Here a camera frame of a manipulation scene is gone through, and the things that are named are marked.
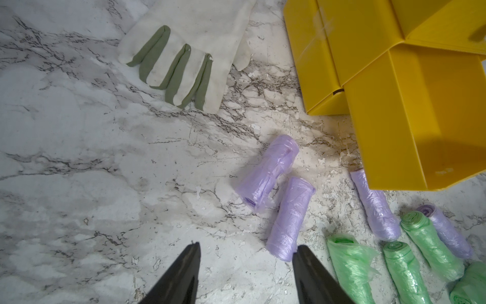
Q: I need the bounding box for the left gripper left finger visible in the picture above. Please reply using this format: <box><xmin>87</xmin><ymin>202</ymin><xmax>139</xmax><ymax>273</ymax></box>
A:
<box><xmin>140</xmin><ymin>242</ymin><xmax>201</xmax><ymax>304</ymax></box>

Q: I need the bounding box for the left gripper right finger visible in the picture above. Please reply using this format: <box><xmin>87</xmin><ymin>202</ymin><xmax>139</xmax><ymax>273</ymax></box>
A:
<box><xmin>292</xmin><ymin>245</ymin><xmax>354</xmax><ymax>304</ymax></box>

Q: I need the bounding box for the green bag roll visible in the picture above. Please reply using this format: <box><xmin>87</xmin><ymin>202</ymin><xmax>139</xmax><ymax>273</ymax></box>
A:
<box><xmin>401</xmin><ymin>211</ymin><xmax>465</xmax><ymax>282</ymax></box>
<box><xmin>383</xmin><ymin>241</ymin><xmax>432</xmax><ymax>303</ymax></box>
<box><xmin>327</xmin><ymin>234</ymin><xmax>379</xmax><ymax>303</ymax></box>
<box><xmin>449</xmin><ymin>262</ymin><xmax>485</xmax><ymax>304</ymax></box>

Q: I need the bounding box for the yellow drawer cabinet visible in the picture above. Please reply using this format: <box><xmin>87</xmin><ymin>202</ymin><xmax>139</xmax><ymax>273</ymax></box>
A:
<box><xmin>283</xmin><ymin>1</ymin><xmax>485</xmax><ymax>191</ymax></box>

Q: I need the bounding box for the purple bag roll lower left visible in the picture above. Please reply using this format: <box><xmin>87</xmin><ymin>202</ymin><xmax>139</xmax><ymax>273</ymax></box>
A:
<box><xmin>266</xmin><ymin>177</ymin><xmax>315</xmax><ymax>262</ymax></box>

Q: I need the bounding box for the purple bag roll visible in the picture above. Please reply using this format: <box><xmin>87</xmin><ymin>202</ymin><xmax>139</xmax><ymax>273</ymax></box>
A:
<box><xmin>416</xmin><ymin>205</ymin><xmax>473</xmax><ymax>259</ymax></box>
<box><xmin>235</xmin><ymin>135</ymin><xmax>299</xmax><ymax>212</ymax></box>
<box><xmin>350</xmin><ymin>169</ymin><xmax>401</xmax><ymax>242</ymax></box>
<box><xmin>266</xmin><ymin>177</ymin><xmax>315</xmax><ymax>262</ymax></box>

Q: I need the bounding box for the purple bag roll middle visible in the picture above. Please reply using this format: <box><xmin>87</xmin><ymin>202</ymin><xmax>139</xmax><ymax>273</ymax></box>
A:
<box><xmin>350</xmin><ymin>169</ymin><xmax>401</xmax><ymax>242</ymax></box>

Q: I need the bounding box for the purple bag roll upper left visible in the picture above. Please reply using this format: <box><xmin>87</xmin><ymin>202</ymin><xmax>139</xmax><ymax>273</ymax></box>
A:
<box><xmin>235</xmin><ymin>135</ymin><xmax>299</xmax><ymax>212</ymax></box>

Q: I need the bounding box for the purple bag roll right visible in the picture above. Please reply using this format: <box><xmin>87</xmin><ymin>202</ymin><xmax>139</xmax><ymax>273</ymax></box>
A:
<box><xmin>416</xmin><ymin>205</ymin><xmax>473</xmax><ymax>259</ymax></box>

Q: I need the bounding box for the white green work glove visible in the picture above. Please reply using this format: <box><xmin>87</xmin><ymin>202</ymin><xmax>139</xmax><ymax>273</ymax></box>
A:
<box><xmin>118</xmin><ymin>1</ymin><xmax>255</xmax><ymax>114</ymax></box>

